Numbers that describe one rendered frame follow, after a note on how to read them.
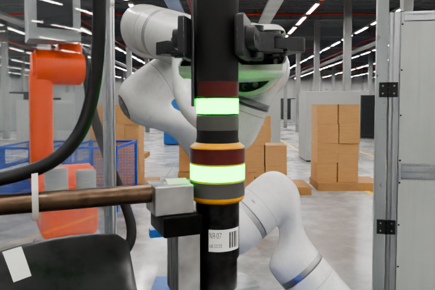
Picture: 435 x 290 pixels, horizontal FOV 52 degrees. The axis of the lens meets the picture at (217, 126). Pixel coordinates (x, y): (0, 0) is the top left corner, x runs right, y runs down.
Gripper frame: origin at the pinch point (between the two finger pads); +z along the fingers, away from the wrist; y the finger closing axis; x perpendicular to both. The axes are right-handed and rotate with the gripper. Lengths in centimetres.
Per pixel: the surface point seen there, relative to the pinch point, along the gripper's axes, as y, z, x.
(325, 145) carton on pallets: -28, -815, -79
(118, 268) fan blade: 11.7, -7.0, -22.0
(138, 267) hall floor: 159, -368, -163
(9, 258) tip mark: 19.9, -1.1, -19.5
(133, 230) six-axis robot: 153, -341, -118
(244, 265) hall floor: 58, -393, -162
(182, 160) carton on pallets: 269, -888, -123
